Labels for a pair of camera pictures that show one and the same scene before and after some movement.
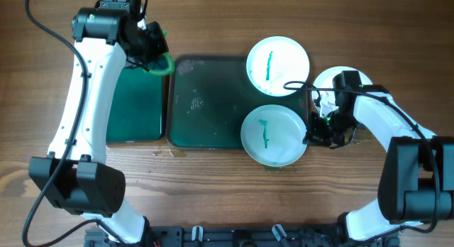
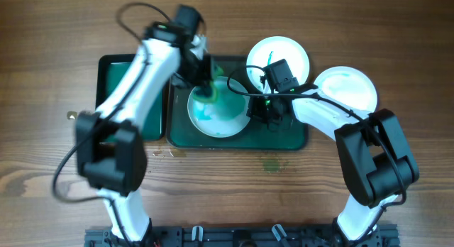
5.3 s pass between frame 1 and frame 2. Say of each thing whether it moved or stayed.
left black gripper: moved
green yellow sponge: moved
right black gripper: moved
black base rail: stayed
